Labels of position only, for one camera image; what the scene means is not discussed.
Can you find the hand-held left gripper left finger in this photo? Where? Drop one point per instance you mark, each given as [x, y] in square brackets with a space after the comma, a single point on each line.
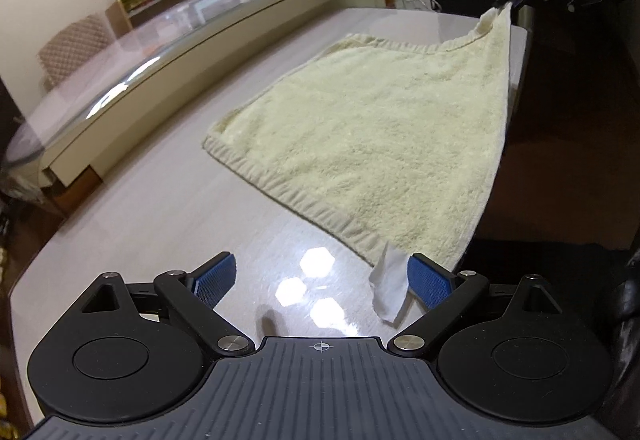
[214, 277]

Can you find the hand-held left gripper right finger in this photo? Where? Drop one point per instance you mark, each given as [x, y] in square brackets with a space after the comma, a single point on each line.
[429, 284]

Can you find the pale yellow terry towel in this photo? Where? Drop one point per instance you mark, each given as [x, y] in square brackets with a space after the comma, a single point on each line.
[370, 134]

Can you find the beige glass-top table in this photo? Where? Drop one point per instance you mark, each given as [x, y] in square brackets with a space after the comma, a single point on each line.
[150, 84]

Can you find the checkered chair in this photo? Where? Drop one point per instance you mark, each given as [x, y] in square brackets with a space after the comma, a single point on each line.
[75, 49]

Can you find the wooden shelf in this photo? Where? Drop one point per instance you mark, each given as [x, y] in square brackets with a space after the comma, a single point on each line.
[145, 12]

